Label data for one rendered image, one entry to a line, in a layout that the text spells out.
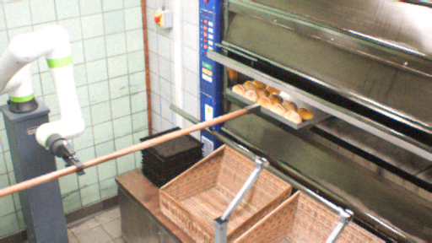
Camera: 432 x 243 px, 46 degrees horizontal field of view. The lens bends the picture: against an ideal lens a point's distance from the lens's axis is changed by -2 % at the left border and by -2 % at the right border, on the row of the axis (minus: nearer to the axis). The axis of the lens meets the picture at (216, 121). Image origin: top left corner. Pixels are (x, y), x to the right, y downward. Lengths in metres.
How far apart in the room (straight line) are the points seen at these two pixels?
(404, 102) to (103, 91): 2.13
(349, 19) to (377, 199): 0.79
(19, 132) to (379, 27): 1.79
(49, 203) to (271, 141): 1.27
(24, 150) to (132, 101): 1.15
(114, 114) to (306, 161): 1.59
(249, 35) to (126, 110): 1.35
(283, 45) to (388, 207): 0.89
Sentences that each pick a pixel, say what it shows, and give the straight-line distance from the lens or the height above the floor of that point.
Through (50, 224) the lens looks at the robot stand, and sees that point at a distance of 3.12.
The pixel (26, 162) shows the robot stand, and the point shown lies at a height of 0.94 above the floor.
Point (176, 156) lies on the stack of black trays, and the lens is 3.01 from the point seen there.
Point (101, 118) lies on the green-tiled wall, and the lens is 3.67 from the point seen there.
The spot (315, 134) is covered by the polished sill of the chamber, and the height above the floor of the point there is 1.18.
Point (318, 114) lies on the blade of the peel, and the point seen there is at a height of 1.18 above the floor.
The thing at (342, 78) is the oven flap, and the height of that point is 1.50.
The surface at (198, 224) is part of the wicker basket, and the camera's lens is 2.66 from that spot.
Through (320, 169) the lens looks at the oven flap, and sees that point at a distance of 2.57.
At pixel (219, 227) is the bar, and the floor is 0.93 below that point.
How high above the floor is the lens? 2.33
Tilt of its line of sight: 27 degrees down
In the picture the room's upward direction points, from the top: straight up
